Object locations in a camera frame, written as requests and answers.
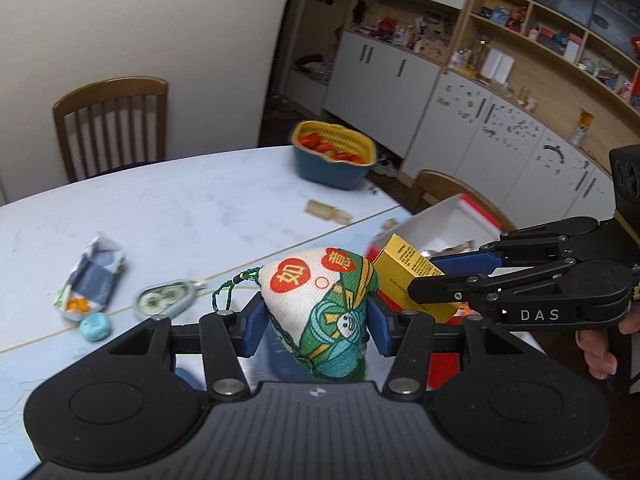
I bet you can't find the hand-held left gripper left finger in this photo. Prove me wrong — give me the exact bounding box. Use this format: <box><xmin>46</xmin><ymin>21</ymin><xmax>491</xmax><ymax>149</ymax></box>
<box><xmin>107</xmin><ymin>302</ymin><xmax>269</xmax><ymax>401</ymax></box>

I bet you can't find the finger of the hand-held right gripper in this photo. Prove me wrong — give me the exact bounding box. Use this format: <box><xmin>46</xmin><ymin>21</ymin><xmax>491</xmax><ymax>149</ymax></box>
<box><xmin>430</xmin><ymin>217</ymin><xmax>615</xmax><ymax>277</ymax></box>
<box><xmin>407</xmin><ymin>258</ymin><xmax>592</xmax><ymax>307</ymax></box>

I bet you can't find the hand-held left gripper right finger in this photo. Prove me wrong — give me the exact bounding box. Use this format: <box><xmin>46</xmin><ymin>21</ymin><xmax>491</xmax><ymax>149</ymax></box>
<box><xmin>367</xmin><ymin>295</ymin><xmax>541</xmax><ymax>401</ymax></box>

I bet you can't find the red cardboard box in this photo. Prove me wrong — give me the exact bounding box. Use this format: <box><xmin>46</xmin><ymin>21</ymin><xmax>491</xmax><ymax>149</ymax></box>
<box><xmin>365</xmin><ymin>194</ymin><xmax>517</xmax><ymax>392</ymax></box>

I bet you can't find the yellow carton box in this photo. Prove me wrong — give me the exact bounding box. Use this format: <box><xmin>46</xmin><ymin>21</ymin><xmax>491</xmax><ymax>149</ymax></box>
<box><xmin>372</xmin><ymin>234</ymin><xmax>461</xmax><ymax>325</ymax></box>

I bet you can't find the white green cloth pouch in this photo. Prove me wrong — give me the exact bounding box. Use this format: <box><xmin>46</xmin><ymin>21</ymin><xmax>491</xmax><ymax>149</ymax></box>
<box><xmin>212</xmin><ymin>247</ymin><xmax>382</xmax><ymax>381</ymax></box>

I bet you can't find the person's right hand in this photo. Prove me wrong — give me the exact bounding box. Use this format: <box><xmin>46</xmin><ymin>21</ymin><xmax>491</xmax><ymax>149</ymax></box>
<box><xmin>577</xmin><ymin>307</ymin><xmax>640</xmax><ymax>380</ymax></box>

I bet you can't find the wooden chair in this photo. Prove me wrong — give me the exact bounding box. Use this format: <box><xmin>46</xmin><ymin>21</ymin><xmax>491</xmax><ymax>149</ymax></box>
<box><xmin>412</xmin><ymin>169</ymin><xmax>517</xmax><ymax>232</ymax></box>
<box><xmin>52</xmin><ymin>76</ymin><xmax>170</xmax><ymax>184</ymax></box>

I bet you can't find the grey oval tape dispenser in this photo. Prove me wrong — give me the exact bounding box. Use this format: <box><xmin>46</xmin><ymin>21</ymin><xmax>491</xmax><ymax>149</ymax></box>
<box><xmin>134</xmin><ymin>279</ymin><xmax>199</xmax><ymax>319</ymax></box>

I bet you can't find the pair of shoes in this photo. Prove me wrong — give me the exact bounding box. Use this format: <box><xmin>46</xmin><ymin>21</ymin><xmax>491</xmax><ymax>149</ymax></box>
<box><xmin>371</xmin><ymin>156</ymin><xmax>402</xmax><ymax>179</ymax></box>

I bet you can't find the light blue small lump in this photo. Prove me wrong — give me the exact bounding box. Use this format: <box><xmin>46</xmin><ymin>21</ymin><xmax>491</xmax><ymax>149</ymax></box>
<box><xmin>79</xmin><ymin>312</ymin><xmax>111</xmax><ymax>342</ymax></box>

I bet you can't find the blue basin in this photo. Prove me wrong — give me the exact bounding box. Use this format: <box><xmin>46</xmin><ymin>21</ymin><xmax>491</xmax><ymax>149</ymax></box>
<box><xmin>292</xmin><ymin>142</ymin><xmax>372</xmax><ymax>191</ymax></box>

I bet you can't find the silver snack packet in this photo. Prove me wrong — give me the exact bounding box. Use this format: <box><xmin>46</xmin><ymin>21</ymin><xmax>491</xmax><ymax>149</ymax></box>
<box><xmin>53</xmin><ymin>232</ymin><xmax>127</xmax><ymax>322</ymax></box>

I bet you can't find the yellow colander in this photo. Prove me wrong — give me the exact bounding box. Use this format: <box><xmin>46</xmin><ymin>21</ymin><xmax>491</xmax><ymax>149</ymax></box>
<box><xmin>290</xmin><ymin>120</ymin><xmax>377</xmax><ymax>167</ymax></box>

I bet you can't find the heap of red fruits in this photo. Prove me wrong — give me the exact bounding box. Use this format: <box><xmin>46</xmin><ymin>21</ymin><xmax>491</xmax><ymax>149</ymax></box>
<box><xmin>300</xmin><ymin>132</ymin><xmax>365</xmax><ymax>163</ymax></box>

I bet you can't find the white rectangular box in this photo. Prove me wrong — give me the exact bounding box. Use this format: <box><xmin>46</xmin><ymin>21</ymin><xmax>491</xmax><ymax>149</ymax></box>
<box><xmin>482</xmin><ymin>48</ymin><xmax>516</xmax><ymax>84</ymax></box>

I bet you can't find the tall yellow bottle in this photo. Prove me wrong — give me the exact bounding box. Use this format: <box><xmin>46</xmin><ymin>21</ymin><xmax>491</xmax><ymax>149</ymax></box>
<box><xmin>472</xmin><ymin>34</ymin><xmax>494</xmax><ymax>69</ymax></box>

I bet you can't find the white wooden wall cabinet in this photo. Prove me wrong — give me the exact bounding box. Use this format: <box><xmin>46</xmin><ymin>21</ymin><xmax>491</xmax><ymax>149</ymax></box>
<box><xmin>280</xmin><ymin>0</ymin><xmax>640</xmax><ymax>233</ymax></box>

